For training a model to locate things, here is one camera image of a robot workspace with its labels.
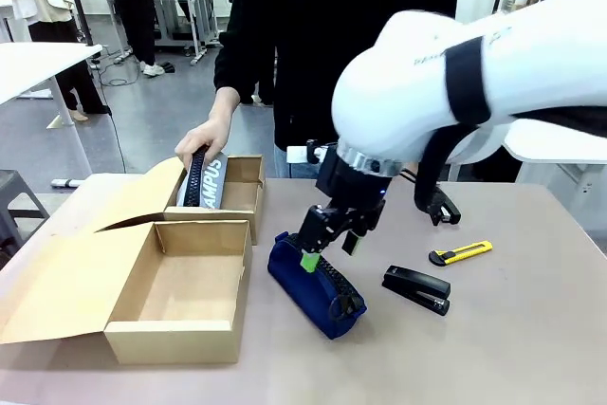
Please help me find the white rounded table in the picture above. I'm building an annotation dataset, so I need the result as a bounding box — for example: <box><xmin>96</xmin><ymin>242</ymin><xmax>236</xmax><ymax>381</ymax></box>
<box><xmin>504</xmin><ymin>119</ymin><xmax>607</xmax><ymax>216</ymax></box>

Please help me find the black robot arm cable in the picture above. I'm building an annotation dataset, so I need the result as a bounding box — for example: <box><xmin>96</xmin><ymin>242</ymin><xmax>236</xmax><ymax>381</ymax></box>
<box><xmin>413</xmin><ymin>123</ymin><xmax>476</xmax><ymax>216</ymax></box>

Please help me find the long black stapler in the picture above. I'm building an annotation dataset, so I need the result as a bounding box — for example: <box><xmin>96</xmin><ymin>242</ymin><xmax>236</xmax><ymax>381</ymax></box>
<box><xmin>381</xmin><ymin>264</ymin><xmax>452</xmax><ymax>318</ymax></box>

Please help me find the white tube on floor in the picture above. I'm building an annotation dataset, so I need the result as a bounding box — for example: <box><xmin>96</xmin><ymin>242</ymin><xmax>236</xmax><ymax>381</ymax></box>
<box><xmin>50</xmin><ymin>177</ymin><xmax>92</xmax><ymax>189</ymax></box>

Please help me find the white table with leg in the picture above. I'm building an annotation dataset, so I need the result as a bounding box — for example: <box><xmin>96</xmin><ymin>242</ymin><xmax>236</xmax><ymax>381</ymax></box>
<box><xmin>0</xmin><ymin>42</ymin><xmax>104</xmax><ymax>179</ymax></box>

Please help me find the person in black sweater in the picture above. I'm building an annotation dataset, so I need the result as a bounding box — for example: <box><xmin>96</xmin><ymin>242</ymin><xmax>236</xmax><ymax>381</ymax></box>
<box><xmin>213</xmin><ymin>0</ymin><xmax>459</xmax><ymax>180</ymax></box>

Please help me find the grey workbench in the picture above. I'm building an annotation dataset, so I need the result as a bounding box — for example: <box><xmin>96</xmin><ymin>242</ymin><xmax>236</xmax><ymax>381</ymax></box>
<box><xmin>150</xmin><ymin>0</ymin><xmax>225</xmax><ymax>67</ymax></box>

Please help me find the small open cardboard box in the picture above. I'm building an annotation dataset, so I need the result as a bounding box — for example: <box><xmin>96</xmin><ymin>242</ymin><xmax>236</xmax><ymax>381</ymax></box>
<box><xmin>59</xmin><ymin>154</ymin><xmax>267</xmax><ymax>247</ymax></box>

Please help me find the large open cardboard box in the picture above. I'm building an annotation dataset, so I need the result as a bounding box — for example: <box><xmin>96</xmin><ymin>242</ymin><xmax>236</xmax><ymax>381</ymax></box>
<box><xmin>0</xmin><ymin>219</ymin><xmax>255</xmax><ymax>366</ymax></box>

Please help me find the short black stapler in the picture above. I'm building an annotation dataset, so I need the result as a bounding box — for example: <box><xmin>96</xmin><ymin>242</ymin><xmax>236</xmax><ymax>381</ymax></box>
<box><xmin>426</xmin><ymin>185</ymin><xmax>463</xmax><ymax>228</ymax></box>

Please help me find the yellow utility knife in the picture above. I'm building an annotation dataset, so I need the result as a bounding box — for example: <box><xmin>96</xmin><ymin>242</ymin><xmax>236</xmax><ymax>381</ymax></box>
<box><xmin>428</xmin><ymin>240</ymin><xmax>494</xmax><ymax>267</ymax></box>

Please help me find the person's right hand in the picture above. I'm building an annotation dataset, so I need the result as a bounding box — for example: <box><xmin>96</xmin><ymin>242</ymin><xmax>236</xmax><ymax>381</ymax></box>
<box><xmin>174</xmin><ymin>86</ymin><xmax>242</xmax><ymax>165</ymax></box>

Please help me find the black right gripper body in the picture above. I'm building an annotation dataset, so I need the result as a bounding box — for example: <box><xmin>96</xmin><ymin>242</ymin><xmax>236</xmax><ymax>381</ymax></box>
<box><xmin>315</xmin><ymin>153</ymin><xmax>395</xmax><ymax>212</ymax></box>

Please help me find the grey stool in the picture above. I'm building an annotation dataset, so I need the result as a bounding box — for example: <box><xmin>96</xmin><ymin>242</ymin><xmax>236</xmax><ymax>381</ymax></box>
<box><xmin>0</xmin><ymin>169</ymin><xmax>51</xmax><ymax>255</ymax></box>

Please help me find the grey Campus pencil case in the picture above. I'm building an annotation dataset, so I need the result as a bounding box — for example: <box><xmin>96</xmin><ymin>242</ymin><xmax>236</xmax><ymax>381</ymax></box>
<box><xmin>175</xmin><ymin>146</ymin><xmax>229</xmax><ymax>212</ymax></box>

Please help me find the person's right forearm black sleeve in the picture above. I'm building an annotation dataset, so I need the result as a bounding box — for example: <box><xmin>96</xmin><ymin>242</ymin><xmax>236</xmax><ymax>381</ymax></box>
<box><xmin>213</xmin><ymin>10</ymin><xmax>281</xmax><ymax>105</ymax></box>

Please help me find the blue zipper pencil case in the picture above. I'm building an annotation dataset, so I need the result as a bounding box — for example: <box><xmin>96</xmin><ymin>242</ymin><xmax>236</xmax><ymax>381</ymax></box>
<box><xmin>267</xmin><ymin>230</ymin><xmax>369</xmax><ymax>341</ymax></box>

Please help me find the black strap on arm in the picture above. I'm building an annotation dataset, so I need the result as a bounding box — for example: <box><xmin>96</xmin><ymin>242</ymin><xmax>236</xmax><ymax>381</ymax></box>
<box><xmin>444</xmin><ymin>36</ymin><xmax>493</xmax><ymax>127</ymax></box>

